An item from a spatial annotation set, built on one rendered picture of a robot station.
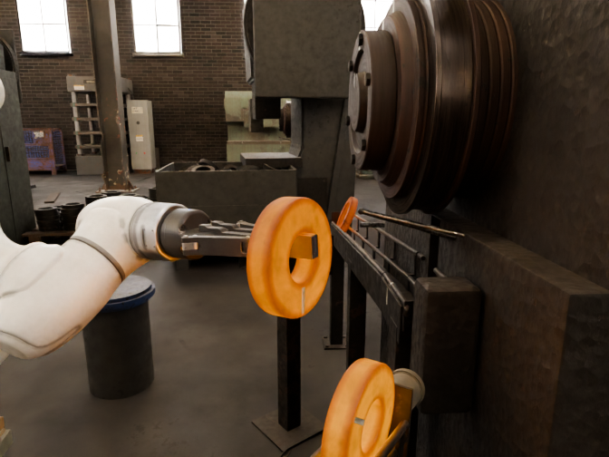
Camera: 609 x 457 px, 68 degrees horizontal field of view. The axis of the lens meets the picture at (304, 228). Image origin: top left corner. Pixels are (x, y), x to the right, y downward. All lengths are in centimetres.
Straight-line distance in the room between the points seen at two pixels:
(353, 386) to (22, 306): 43
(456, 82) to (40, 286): 69
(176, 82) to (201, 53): 87
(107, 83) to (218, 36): 396
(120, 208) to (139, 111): 983
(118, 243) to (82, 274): 7
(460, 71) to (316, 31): 288
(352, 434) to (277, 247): 23
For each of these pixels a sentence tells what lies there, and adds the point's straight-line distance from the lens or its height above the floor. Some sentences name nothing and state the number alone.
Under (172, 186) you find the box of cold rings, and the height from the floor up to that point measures 63.
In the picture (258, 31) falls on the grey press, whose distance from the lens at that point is 359.
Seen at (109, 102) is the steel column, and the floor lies 138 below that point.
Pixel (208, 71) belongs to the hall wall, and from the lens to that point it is 1115.
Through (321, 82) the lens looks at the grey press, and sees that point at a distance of 362.
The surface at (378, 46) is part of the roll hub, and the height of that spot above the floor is 121.
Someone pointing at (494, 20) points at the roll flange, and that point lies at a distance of 93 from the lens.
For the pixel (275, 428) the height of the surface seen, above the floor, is 1.
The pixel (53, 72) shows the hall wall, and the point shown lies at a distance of 1212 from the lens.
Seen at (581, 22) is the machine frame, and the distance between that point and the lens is 76.
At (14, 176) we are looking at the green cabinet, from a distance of 459.
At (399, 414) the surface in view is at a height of 68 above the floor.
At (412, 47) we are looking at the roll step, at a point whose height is 120.
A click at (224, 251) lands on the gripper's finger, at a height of 91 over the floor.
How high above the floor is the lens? 107
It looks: 13 degrees down
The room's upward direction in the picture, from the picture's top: straight up
